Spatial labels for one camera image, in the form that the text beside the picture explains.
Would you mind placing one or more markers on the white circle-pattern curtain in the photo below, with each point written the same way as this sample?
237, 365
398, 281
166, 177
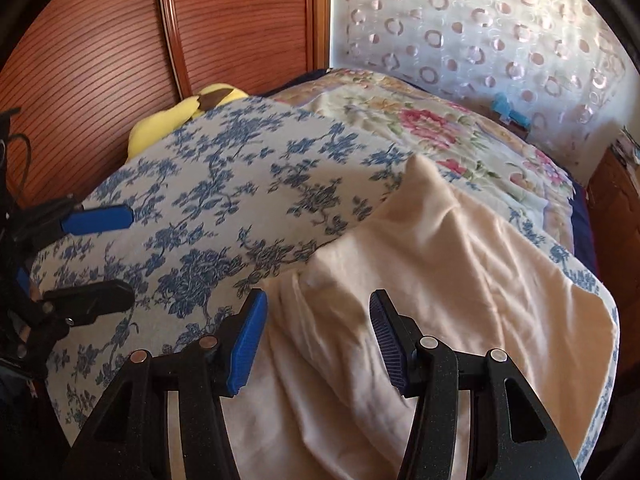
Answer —
475, 25

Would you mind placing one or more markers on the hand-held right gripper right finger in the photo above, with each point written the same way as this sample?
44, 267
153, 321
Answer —
387, 347

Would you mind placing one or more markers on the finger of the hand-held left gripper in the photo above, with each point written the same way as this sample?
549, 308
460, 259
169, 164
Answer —
97, 220
92, 300

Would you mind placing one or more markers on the pink floral quilt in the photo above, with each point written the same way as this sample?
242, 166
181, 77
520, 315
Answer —
425, 120

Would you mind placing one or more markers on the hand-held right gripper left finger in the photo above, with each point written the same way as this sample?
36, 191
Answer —
245, 345

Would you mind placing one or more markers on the teal plastic item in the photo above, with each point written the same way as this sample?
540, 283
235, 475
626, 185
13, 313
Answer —
507, 110

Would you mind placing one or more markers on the wooden cabinet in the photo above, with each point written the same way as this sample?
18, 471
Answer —
612, 200

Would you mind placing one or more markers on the blue floral bed sheet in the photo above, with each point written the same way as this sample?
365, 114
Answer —
225, 170

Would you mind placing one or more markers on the pile of papers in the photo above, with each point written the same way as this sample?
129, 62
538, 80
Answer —
627, 147

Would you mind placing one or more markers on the wooden headboard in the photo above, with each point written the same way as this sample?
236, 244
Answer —
100, 60

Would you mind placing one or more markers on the yellow plush toy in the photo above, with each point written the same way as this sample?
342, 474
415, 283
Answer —
160, 120

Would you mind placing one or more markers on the peach printed t-shirt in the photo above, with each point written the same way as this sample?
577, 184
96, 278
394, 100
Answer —
425, 260

